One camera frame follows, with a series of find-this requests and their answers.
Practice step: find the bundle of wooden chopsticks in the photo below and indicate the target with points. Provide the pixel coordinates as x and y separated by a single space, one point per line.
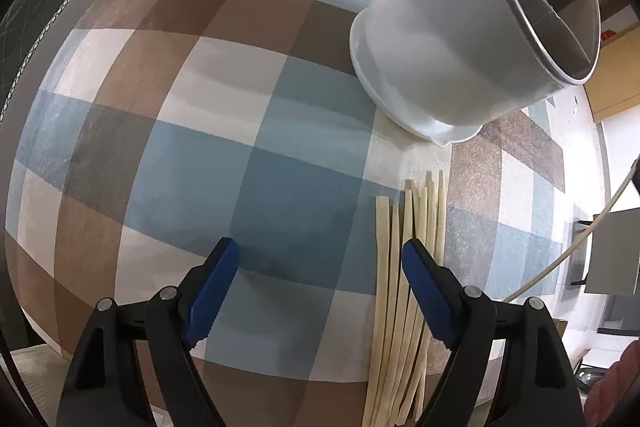
385 307

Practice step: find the white utensil holder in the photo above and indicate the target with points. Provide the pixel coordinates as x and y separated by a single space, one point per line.
440 32

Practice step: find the checkered rug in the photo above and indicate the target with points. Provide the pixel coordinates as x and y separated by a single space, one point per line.
200 157

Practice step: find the small red box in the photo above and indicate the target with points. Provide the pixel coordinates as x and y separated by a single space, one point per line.
607 35

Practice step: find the wooden cabinet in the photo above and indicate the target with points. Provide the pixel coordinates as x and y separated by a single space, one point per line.
620 92

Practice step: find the white drawer cabinet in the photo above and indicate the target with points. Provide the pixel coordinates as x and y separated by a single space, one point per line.
612 252

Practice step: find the person's right forearm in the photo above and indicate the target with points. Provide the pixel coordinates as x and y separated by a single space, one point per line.
617 387

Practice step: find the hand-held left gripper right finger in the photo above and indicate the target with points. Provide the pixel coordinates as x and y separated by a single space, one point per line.
425 287

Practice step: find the metal bowl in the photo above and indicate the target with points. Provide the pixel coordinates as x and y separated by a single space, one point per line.
591 381

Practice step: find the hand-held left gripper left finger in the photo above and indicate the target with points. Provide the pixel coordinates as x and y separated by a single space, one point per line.
215 287

